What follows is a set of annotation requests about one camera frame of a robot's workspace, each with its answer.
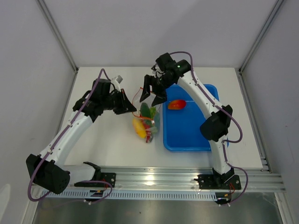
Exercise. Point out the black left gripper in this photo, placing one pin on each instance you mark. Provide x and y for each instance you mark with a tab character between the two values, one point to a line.
125	106

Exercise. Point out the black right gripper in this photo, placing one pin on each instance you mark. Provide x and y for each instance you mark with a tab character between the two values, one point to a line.
160	98

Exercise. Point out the green grape bunch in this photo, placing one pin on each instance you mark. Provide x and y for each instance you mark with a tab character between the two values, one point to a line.
153	112

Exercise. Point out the green cucumber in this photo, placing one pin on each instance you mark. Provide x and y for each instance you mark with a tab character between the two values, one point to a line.
145	110

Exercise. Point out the red orange mango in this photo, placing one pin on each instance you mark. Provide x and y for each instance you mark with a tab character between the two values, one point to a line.
177	104

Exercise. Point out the clear zip top bag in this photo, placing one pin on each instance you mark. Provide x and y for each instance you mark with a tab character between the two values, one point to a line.
146	118

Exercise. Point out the orange yellow bell pepper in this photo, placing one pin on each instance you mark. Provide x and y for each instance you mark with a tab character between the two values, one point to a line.
139	128

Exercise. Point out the grey toy fish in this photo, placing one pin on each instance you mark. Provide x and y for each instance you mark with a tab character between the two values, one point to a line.
153	130

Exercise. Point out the red chili pepper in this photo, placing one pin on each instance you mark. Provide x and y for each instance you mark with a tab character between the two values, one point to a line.
147	126

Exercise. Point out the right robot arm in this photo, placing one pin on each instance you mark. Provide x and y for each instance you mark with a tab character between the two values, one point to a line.
218	117

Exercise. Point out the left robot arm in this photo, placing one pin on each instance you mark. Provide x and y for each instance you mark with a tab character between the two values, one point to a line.
48	169

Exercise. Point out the blue plastic bin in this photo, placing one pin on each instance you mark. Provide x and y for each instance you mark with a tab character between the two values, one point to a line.
181	127

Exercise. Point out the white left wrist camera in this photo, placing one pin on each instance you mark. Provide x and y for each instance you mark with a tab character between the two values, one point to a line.
116	81

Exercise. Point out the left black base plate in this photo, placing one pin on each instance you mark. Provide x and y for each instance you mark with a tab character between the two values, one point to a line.
98	181

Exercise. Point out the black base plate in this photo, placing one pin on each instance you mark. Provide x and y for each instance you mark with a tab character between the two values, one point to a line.
209	181
98	181

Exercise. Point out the aluminium frame rail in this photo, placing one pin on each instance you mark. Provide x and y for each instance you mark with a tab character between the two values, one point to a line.
182	179

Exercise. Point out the white slotted cable duct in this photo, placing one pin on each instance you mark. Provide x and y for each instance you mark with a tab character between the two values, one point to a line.
136	195

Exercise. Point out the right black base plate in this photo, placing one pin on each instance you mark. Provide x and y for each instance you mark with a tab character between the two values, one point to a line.
209	181

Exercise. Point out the left corner frame post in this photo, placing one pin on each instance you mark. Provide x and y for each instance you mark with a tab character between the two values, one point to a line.
57	34

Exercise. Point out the corner frame post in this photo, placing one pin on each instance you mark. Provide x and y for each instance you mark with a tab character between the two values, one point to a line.
274	12
57	34

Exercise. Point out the right corner frame post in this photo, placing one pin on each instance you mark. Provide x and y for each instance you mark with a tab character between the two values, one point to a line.
274	12

